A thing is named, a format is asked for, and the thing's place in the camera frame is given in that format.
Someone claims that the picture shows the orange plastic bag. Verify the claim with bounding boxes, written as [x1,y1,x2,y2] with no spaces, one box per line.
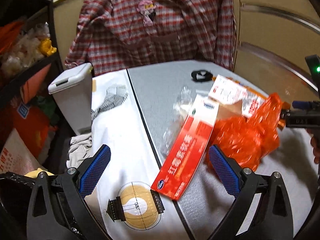
[209,93,283,172]

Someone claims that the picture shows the clear plastic bag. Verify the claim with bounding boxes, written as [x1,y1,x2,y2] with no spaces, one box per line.
[159,86,213,158]

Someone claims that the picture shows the yellow rim trash bucket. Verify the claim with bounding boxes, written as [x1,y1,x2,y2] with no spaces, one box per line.
[24,168,54,179]

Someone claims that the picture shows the white small trash bin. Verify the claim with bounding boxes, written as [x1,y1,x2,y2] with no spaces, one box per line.
[48,63,93,135]

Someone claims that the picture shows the person's right hand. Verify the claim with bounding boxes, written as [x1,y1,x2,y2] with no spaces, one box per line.
[306,129,320,164]

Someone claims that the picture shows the grey white cloth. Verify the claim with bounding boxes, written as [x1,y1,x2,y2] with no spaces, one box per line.
[66,133,93,168]

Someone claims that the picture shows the red blue package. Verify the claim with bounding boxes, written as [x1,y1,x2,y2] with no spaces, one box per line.
[10,97,50,158]

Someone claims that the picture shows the white rice sack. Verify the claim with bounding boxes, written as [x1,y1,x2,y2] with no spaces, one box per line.
[0,129,41,175]

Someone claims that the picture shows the white red medicine box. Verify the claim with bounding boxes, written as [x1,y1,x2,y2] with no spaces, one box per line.
[208,75,266,118]

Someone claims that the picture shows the yellow plastic bag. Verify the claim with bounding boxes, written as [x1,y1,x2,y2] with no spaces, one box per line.
[39,38,57,56]

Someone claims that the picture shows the white plastic bags on shelf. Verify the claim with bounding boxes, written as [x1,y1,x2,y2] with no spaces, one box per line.
[1,22,51,79]

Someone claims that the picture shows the red plaid shirt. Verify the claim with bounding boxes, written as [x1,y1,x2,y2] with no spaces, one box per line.
[65,0,236,75]

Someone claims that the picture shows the orange bag on shelf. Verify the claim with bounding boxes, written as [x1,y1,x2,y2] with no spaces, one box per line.
[0,20,25,55]

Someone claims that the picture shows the black shelf rack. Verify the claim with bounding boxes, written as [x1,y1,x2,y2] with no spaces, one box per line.
[1,0,62,167]

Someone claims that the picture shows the black strap loop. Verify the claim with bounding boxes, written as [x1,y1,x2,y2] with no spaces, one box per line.
[190,70,214,82]

